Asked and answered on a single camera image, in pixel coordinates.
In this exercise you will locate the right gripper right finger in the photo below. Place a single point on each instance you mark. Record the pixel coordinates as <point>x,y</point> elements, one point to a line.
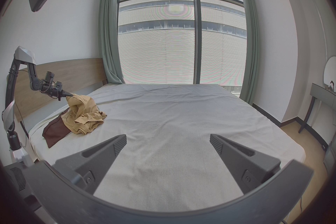
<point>233,158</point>

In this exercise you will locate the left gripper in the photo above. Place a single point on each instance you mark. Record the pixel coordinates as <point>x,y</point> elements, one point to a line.
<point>56,93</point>

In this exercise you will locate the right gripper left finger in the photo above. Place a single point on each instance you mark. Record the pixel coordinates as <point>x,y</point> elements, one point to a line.
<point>102,157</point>

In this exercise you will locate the tan shorts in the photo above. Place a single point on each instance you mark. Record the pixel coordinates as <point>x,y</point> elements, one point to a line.
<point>84,110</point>

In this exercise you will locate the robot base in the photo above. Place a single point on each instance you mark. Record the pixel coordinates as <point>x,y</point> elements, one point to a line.
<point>22,158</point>

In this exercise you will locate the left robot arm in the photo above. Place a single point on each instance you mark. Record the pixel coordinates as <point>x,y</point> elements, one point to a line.
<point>25,55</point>

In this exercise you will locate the bed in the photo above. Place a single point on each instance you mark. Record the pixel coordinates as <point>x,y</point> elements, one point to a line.
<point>170,125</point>

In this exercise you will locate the dark brown shorts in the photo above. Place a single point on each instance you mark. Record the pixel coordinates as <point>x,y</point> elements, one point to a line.
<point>55,131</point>

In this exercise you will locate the grey-green curtain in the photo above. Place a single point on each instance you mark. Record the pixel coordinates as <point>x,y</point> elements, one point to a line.
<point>249,47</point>
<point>109,34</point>

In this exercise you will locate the window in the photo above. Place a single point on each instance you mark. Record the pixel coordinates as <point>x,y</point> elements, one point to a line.
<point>157,60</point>

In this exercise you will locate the grey dressing table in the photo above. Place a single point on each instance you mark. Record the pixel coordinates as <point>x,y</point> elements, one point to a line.
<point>319,91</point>

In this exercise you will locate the round white mirror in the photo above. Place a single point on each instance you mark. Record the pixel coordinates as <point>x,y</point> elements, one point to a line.
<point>331,70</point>

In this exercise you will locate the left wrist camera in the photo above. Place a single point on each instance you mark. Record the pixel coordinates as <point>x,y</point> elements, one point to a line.
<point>58,84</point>

